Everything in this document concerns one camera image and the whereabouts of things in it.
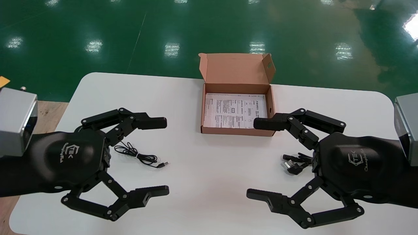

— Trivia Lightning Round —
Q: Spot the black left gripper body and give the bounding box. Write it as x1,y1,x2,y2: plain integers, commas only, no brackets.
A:
0,126,111,198

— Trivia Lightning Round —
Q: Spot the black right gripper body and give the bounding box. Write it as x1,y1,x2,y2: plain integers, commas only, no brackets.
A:
312,132,418,209

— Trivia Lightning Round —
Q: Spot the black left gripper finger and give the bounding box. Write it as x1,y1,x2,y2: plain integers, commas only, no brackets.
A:
61,171,169,222
81,108,168,147

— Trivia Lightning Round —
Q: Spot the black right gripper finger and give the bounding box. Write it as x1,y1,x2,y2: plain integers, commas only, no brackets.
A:
253,108,346,150
246,176,365,229

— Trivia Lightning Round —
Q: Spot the black wired mouse with cord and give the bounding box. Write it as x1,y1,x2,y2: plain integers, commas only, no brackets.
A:
282,152,314,176

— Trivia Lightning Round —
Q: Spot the thin black USB cable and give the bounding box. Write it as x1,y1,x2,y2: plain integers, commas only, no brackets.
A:
114,141,169,169

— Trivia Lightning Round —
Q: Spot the brown cardboard box with lid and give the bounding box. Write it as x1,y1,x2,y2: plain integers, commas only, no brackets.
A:
199,53,277,137

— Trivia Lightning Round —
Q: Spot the white printed instruction sheet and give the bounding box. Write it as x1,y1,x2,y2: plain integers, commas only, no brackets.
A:
203,93,269,129

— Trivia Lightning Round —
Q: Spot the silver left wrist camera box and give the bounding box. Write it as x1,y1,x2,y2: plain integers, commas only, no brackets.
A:
0,86,38,158

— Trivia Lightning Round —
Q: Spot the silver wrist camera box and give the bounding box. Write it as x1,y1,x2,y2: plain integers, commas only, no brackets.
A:
394,93,418,167
0,86,38,158

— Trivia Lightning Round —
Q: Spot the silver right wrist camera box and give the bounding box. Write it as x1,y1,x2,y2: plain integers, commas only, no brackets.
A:
394,93,418,167

